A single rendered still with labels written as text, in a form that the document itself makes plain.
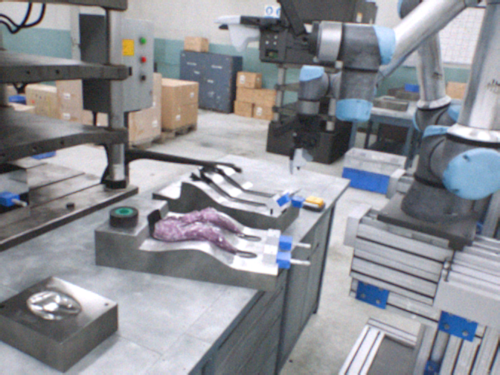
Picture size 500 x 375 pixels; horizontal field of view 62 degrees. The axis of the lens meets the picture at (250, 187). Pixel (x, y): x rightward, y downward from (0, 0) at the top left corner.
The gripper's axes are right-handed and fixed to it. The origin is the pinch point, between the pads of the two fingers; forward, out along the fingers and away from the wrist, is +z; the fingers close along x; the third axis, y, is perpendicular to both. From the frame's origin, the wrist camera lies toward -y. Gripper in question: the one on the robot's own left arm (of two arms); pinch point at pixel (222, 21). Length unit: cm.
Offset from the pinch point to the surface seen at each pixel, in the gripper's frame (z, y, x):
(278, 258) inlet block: -18, 57, 18
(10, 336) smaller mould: 35, 66, -19
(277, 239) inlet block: -17, 55, 28
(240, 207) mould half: -4, 51, 46
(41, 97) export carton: 317, 37, 477
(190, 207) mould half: 15, 55, 53
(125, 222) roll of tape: 25, 51, 15
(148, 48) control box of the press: 50, -4, 106
